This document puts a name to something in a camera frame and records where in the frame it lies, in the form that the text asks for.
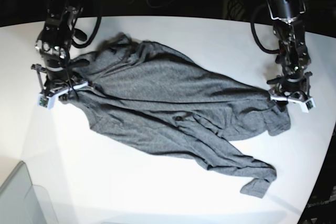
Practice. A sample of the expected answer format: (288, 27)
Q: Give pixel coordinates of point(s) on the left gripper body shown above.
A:
(294, 88)

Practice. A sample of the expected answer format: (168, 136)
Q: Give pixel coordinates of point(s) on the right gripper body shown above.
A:
(57, 82)

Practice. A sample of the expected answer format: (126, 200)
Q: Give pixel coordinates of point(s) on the grey t-shirt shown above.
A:
(157, 100)

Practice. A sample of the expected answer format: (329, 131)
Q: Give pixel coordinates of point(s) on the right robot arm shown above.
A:
(53, 44)

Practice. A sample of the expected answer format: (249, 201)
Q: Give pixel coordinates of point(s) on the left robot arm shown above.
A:
(288, 27)

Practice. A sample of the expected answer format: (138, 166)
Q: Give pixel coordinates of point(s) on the translucent grey tray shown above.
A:
(24, 202)

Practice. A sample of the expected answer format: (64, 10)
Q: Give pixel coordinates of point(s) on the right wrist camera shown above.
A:
(46, 101)

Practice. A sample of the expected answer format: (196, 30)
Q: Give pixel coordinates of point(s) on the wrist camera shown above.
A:
(46, 101)
(307, 105)

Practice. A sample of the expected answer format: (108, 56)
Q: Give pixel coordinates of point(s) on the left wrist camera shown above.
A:
(307, 105)

